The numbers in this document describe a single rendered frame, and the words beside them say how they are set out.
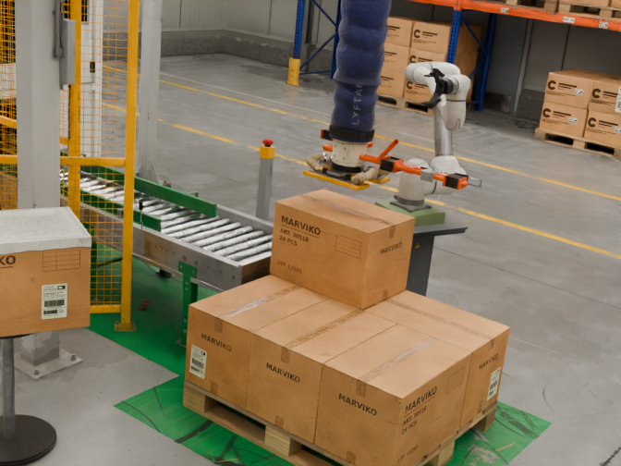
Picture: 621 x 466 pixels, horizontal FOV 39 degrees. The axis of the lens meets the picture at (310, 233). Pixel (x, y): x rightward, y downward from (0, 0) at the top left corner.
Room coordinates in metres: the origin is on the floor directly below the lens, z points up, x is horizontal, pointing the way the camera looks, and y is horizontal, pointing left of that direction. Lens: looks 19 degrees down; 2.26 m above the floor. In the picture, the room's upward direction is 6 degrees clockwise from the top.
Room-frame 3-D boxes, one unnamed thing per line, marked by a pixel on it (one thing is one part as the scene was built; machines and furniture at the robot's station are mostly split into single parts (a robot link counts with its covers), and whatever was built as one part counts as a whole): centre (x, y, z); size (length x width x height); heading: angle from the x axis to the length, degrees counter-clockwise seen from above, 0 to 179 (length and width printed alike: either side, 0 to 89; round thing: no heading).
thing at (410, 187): (4.90, -0.57, 0.98); 0.18 x 0.16 x 0.22; 108
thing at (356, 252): (4.29, -0.16, 0.74); 0.60 x 0.40 x 0.40; 53
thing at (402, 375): (3.87, -0.23, 0.34); 1.20 x 1.00 x 0.40; 54
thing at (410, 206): (4.91, -0.55, 0.85); 0.22 x 0.18 x 0.06; 40
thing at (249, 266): (4.51, 0.14, 0.58); 0.70 x 0.03 x 0.06; 144
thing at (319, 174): (4.22, -0.10, 1.13); 0.34 x 0.10 x 0.05; 55
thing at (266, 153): (5.26, 0.31, 0.50); 0.07 x 0.07 x 1.00; 54
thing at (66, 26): (4.21, 1.28, 1.62); 0.20 x 0.05 x 0.30; 54
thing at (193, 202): (5.62, 1.22, 0.60); 1.60 x 0.10 x 0.09; 54
